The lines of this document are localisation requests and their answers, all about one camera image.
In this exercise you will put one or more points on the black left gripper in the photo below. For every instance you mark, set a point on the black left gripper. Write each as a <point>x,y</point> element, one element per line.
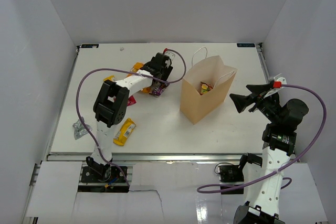
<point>166,72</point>

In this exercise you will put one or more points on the purple chocolate bar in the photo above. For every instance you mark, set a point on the purple chocolate bar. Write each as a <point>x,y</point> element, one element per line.
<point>157,88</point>

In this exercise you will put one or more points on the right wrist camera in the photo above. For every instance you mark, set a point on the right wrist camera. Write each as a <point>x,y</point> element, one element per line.
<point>278,81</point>

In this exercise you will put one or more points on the blue label sticker left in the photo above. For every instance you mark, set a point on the blue label sticker left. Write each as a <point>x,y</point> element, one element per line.
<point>90,46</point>

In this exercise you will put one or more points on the yellow snack bar wrapper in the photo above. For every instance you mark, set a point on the yellow snack bar wrapper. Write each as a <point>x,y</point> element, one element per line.
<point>124,133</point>

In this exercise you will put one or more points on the blue label sticker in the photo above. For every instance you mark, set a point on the blue label sticker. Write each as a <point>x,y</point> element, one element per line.
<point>245,45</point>
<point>90,46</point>

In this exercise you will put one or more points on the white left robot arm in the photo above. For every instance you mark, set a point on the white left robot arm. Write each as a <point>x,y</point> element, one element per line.
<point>111,105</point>

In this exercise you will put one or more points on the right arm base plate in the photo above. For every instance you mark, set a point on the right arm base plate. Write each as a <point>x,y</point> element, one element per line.
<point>229,174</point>

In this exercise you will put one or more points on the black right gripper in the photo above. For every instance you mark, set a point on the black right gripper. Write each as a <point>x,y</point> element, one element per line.
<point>241,102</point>

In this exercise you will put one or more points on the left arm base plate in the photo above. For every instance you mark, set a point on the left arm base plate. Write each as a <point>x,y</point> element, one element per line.
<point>111,175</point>

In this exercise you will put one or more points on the colourful fruit gummy bag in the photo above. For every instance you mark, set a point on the colourful fruit gummy bag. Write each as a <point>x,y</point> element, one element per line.
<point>205,88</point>

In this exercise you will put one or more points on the brown paper bag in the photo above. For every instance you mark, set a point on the brown paper bag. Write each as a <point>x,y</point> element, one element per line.
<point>212,71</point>

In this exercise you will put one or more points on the pink red candy packet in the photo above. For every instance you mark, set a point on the pink red candy packet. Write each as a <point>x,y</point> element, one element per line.
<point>131,101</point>

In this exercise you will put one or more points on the aluminium table frame rail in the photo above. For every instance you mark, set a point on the aluminium table frame rail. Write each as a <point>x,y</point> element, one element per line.
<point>136,157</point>

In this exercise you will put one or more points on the small yellow snack packet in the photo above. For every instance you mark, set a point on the small yellow snack packet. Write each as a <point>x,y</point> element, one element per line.
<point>109,78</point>

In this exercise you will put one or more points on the silver foil wrapper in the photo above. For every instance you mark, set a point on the silver foil wrapper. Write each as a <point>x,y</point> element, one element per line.
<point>79,129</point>

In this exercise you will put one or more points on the blue label sticker right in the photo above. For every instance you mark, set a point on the blue label sticker right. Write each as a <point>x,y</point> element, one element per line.
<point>245,45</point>

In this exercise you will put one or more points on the large orange gummy bag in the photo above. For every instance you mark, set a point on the large orange gummy bag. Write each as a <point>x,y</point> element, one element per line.
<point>136,67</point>

